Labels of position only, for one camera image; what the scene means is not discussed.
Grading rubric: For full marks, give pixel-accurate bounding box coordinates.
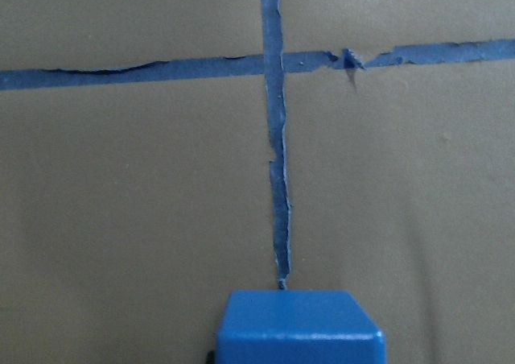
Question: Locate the blue wooden block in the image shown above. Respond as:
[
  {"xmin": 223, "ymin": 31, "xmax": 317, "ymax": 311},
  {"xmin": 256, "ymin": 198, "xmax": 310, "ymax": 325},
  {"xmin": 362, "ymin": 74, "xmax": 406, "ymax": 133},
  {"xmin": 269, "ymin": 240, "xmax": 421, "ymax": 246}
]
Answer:
[{"xmin": 215, "ymin": 290, "xmax": 387, "ymax": 363}]

